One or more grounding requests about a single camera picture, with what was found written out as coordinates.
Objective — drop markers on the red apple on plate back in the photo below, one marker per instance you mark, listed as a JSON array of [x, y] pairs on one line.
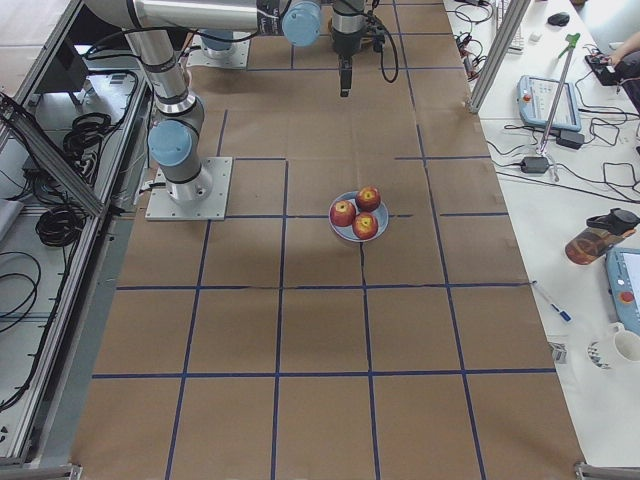
[[368, 198]]

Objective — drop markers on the black computer mouse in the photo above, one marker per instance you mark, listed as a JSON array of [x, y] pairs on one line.
[[559, 19]]

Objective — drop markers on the silver rod green tip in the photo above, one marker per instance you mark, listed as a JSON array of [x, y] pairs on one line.
[[572, 40]]

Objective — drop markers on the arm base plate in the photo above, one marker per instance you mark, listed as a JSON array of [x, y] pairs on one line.
[[220, 195], [214, 54]]

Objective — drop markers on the blue teach pendant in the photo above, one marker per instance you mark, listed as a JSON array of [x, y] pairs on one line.
[[622, 268], [535, 99]]

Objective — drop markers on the blue white pen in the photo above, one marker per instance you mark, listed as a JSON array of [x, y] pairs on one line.
[[561, 312]]

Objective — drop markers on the red apple on plate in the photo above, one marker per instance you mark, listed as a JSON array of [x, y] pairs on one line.
[[342, 213], [368, 198], [365, 226]]

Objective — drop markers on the aluminium frame post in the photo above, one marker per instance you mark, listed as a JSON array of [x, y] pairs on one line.
[[511, 22]]

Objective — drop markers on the light blue plate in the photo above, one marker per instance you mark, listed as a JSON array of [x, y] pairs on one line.
[[381, 214]]

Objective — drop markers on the white mug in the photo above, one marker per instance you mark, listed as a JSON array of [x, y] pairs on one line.
[[618, 348]]

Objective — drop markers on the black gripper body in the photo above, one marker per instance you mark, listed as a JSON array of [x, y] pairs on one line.
[[344, 44]]

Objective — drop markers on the red apple on plate front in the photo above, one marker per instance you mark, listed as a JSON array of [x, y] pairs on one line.
[[365, 226]]

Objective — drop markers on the black power adapter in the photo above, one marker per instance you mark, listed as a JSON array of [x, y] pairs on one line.
[[534, 165]]

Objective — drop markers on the brown water bottle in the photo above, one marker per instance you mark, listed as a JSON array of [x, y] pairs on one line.
[[601, 234]]

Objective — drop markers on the blue teach pendant near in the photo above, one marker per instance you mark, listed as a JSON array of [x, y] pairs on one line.
[[622, 268]]

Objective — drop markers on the red apple on plate left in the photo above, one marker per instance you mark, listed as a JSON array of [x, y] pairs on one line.
[[342, 213]]

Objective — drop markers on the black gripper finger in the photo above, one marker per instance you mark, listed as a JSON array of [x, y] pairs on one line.
[[345, 74]]

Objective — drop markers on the blue teach pendant far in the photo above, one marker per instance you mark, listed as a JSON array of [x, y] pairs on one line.
[[535, 99]]

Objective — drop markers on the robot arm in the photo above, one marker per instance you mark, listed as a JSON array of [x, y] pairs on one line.
[[145, 24]]

